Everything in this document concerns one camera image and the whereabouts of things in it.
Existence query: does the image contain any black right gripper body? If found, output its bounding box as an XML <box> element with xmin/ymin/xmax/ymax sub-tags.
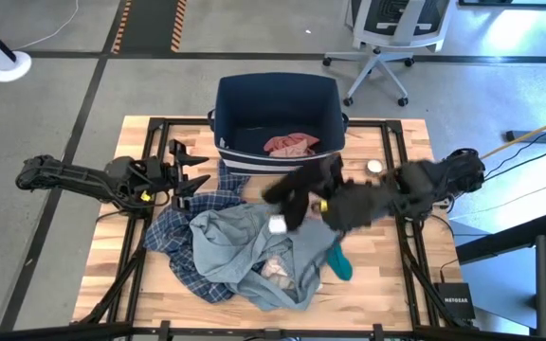
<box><xmin>300</xmin><ymin>153</ymin><xmax>346</xmax><ymax>214</ymax></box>

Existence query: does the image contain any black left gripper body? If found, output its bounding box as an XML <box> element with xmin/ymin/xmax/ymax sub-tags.
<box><xmin>142</xmin><ymin>154</ymin><xmax>182</xmax><ymax>198</ymax></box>

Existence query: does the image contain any small white sock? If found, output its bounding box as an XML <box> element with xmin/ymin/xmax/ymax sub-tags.
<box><xmin>267</xmin><ymin>214</ymin><xmax>287</xmax><ymax>235</ymax></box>

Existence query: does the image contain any blue plaid shirt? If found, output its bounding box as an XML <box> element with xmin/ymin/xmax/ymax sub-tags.
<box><xmin>143</xmin><ymin>158</ymin><xmax>250</xmax><ymax>304</ymax></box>

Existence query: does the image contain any cream white cloth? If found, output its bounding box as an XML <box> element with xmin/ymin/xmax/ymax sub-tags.
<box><xmin>259</xmin><ymin>253</ymin><xmax>299</xmax><ymax>291</ymax></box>

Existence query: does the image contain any teal sock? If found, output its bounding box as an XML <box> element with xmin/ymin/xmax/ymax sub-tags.
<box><xmin>324</xmin><ymin>239</ymin><xmax>354</xmax><ymax>282</ymax></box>

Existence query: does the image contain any salmon pink garment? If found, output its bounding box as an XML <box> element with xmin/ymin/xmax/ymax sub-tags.
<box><xmin>263</xmin><ymin>132</ymin><xmax>321</xmax><ymax>159</ymax></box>

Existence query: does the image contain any navy white-striped laundry basket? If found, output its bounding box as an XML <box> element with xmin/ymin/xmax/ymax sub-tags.
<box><xmin>209</xmin><ymin>71</ymin><xmax>350</xmax><ymax>177</ymax></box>

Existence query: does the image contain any white office chair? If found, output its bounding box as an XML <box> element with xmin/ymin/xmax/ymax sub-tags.
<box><xmin>322</xmin><ymin>0</ymin><xmax>454</xmax><ymax>108</ymax></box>

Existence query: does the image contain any black Netgear router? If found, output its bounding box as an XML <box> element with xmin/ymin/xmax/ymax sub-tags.
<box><xmin>432</xmin><ymin>281</ymin><xmax>477</xmax><ymax>321</ymax></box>

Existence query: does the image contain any black desk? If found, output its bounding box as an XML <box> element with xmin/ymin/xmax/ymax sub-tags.
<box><xmin>455</xmin><ymin>210</ymin><xmax>546</xmax><ymax>340</ymax></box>

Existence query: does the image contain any white pole with round base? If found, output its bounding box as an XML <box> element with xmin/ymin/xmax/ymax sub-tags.
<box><xmin>0</xmin><ymin>9</ymin><xmax>32</xmax><ymax>83</ymax></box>

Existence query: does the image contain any black aluminium frame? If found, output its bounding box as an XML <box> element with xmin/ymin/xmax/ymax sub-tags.
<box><xmin>0</xmin><ymin>116</ymin><xmax>546</xmax><ymax>341</ymax></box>

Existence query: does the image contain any white floor cable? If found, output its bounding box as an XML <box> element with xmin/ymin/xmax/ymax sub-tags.
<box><xmin>14</xmin><ymin>0</ymin><xmax>81</xmax><ymax>51</ymax></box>

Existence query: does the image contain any grey floor cable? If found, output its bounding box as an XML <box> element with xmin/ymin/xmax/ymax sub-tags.
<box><xmin>450</xmin><ymin>183</ymin><xmax>546</xmax><ymax>222</ymax></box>

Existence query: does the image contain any black floor cable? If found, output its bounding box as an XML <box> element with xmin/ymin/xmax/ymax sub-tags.
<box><xmin>483</xmin><ymin>127</ymin><xmax>546</xmax><ymax>180</ymax></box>
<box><xmin>483</xmin><ymin>149</ymin><xmax>546</xmax><ymax>184</ymax></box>

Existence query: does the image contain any yellow hanging cable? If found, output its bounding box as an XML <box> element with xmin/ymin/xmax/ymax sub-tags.
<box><xmin>480</xmin><ymin>116</ymin><xmax>546</xmax><ymax>161</ymax></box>

